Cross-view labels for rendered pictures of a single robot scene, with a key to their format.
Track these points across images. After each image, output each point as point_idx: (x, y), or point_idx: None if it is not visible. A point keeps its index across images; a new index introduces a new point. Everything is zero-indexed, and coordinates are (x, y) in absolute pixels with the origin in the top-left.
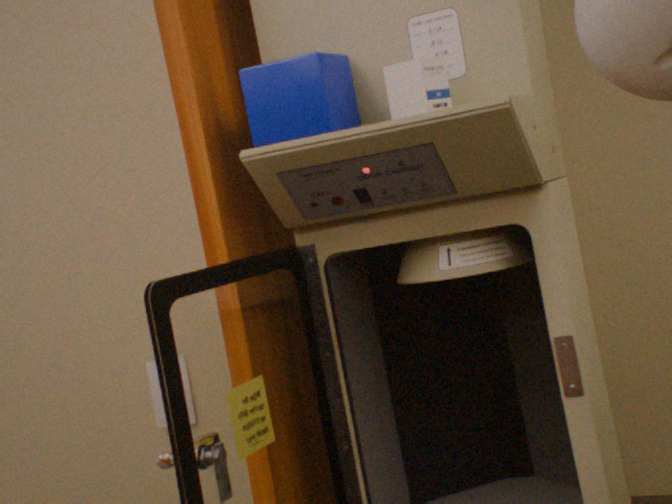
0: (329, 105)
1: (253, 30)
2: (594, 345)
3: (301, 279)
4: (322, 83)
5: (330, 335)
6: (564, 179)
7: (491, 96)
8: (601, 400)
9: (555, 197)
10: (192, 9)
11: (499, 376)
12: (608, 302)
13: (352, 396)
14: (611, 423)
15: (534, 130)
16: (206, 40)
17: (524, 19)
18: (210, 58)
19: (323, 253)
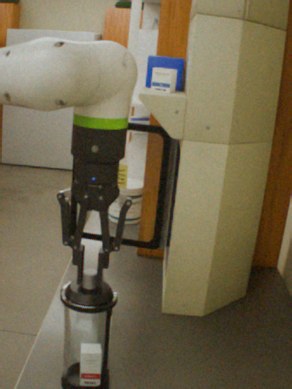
0: (148, 76)
1: None
2: (208, 224)
3: (166, 141)
4: (147, 68)
5: (174, 168)
6: (220, 145)
7: (187, 93)
8: (195, 246)
9: (191, 148)
10: (170, 29)
11: None
12: None
13: (172, 194)
14: (205, 259)
15: (174, 114)
16: (175, 42)
17: (196, 63)
18: (175, 49)
19: None
